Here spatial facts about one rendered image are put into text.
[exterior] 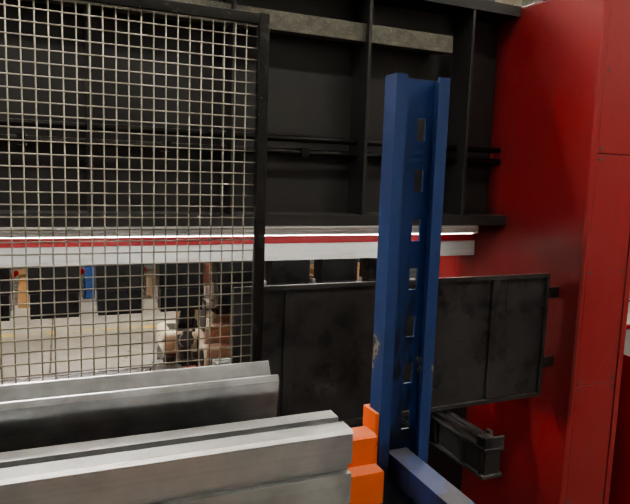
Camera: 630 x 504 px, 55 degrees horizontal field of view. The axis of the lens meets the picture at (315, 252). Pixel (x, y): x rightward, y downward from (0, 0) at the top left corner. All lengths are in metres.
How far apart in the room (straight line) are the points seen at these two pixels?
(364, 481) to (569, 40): 1.94
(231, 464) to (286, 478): 0.05
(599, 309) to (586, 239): 0.26
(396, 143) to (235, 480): 0.33
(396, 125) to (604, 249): 1.77
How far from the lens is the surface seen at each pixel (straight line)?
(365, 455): 0.64
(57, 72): 2.02
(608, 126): 2.28
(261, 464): 0.47
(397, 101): 0.59
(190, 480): 0.46
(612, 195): 2.31
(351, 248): 2.33
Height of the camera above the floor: 1.65
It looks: 7 degrees down
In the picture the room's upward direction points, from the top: 2 degrees clockwise
